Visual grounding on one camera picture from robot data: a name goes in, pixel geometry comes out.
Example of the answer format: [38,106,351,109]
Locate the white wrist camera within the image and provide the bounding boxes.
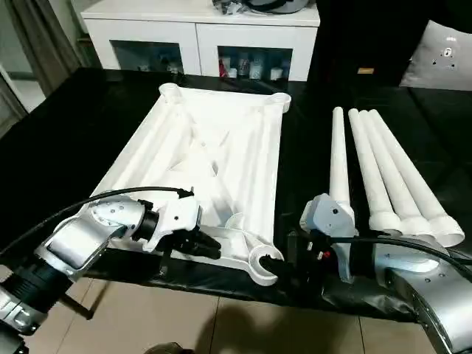
[144,193,204,253]
[299,193,356,238]

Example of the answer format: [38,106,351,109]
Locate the grey carry case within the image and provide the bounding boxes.
[212,0,314,15]

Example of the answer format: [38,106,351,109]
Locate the white glass-door cabinet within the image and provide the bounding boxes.
[80,0,322,82]

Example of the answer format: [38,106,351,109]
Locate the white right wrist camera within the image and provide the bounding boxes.
[299,193,356,238]

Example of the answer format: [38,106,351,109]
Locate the grey curtain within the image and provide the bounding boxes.
[0,0,86,97]

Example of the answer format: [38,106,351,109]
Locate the black work table leg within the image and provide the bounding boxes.
[63,291,97,322]

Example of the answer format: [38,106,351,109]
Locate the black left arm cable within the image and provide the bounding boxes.
[0,186,194,259]

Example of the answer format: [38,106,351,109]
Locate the white plastic table leg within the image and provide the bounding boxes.
[358,109,437,238]
[368,108,466,248]
[347,108,405,233]
[330,107,356,226]

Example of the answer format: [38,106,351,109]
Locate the white plastic table top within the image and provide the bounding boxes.
[88,83,292,287]

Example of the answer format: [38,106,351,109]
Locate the light grey cushion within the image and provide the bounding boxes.
[400,20,472,93]

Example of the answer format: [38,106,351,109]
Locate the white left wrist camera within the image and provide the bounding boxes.
[144,193,204,253]

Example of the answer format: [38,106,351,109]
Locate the black table mat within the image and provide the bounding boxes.
[0,68,472,318]

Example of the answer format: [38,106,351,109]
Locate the black tall cabinet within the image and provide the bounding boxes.
[310,0,443,89]

